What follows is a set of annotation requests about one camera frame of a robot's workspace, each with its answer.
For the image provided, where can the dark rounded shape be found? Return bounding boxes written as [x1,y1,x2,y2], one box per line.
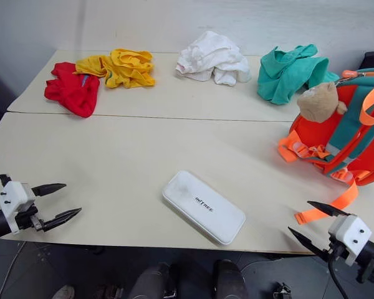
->
[212,259,249,299]
[128,262,179,299]

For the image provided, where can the white shoe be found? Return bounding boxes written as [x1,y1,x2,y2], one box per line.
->
[51,284,76,299]

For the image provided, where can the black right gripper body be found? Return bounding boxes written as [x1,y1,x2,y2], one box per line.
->
[325,235,347,265]

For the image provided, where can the beige plush bear toy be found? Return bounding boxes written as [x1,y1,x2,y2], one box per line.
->
[295,81,348,123]

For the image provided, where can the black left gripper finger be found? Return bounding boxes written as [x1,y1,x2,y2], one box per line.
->
[31,183,67,197]
[43,207,83,233]

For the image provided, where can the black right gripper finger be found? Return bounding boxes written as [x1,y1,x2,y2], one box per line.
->
[287,226,330,262]
[307,201,352,218]

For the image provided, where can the white cloth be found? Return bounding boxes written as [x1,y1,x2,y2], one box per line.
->
[175,30,252,86]

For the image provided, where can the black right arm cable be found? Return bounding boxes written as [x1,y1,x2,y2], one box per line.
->
[326,244,374,299]

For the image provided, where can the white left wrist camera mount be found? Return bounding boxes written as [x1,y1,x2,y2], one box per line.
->
[0,181,37,234]

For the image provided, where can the yellow cloth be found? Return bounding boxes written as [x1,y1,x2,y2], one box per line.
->
[73,48,156,90]

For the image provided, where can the white rectangular case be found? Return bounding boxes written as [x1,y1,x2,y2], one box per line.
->
[161,169,247,246]

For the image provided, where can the teal cloth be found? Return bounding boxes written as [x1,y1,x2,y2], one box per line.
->
[257,44,340,106]

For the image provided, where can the red cloth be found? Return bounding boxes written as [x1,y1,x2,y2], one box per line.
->
[44,62,101,118]

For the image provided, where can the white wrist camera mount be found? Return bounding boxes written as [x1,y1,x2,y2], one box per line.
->
[327,214,373,267]
[0,181,37,234]

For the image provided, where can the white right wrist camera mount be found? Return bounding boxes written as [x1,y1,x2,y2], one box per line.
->
[327,214,373,267]

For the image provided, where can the small black metal object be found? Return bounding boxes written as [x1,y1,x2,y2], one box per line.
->
[273,281,293,299]

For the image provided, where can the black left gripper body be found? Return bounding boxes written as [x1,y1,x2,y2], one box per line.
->
[14,186,47,233]

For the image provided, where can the orange and teal backpack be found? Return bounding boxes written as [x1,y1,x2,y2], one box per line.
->
[277,69,374,225]

